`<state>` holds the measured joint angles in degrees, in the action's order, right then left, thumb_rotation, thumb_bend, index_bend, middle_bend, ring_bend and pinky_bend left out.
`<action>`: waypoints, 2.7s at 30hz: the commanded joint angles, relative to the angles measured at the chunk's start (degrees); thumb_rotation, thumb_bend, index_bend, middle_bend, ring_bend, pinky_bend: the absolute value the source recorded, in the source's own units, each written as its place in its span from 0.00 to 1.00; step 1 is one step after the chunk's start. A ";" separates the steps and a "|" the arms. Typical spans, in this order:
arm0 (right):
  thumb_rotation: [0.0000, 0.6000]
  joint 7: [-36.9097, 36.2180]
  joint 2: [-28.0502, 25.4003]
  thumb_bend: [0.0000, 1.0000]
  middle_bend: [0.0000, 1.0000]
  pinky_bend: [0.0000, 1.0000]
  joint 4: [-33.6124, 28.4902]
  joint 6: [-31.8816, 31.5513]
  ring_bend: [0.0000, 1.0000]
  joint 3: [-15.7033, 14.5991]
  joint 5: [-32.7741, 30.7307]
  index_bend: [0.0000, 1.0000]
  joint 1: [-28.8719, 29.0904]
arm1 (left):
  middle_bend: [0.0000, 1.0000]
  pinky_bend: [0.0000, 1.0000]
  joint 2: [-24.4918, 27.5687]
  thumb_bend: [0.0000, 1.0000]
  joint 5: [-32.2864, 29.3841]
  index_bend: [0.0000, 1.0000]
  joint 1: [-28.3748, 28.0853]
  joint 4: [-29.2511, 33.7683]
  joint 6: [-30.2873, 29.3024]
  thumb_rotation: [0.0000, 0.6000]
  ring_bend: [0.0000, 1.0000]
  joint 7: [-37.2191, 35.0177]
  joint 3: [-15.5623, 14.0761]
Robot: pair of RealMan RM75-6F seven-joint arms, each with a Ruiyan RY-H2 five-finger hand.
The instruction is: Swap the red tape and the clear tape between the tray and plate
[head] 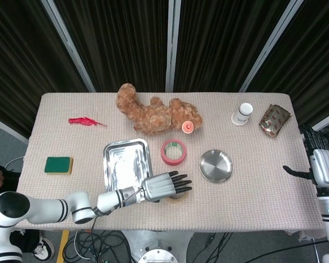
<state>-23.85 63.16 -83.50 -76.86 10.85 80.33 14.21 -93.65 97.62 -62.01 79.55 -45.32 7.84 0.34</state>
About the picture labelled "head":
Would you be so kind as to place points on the white paper cup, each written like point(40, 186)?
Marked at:
point(241, 116)

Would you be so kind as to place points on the green yellow sponge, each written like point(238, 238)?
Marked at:
point(57, 165)

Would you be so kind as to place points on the round steel plate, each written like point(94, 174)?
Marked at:
point(216, 165)

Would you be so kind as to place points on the black white sneaker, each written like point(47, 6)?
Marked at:
point(42, 249)

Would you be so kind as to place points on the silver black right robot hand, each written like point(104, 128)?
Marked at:
point(324, 167)

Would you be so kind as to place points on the yellow transparent tape roll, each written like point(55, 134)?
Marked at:
point(178, 199)

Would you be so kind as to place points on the red tape roll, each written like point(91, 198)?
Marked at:
point(173, 163)

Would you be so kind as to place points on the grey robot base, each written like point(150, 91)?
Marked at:
point(156, 246)

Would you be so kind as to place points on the black pleated curtain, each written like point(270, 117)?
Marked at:
point(16, 68)
point(318, 68)
point(216, 41)
point(120, 41)

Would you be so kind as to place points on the beige woven tablecloth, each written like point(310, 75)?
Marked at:
point(235, 208)

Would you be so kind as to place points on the rectangular steel tray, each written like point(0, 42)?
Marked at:
point(126, 164)

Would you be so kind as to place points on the brown snack packet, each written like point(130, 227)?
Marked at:
point(274, 120)

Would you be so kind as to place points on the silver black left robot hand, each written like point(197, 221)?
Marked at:
point(157, 187)

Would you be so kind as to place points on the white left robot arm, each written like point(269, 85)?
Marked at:
point(44, 211)

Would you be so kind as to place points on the red feather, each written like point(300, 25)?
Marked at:
point(83, 121)

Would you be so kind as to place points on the white frame post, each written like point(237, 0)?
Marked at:
point(274, 43)
point(68, 43)
point(172, 41)

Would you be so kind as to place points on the brown teddy bear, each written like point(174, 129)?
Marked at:
point(150, 117)

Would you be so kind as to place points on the round pink bear tag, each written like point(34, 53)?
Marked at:
point(187, 127)

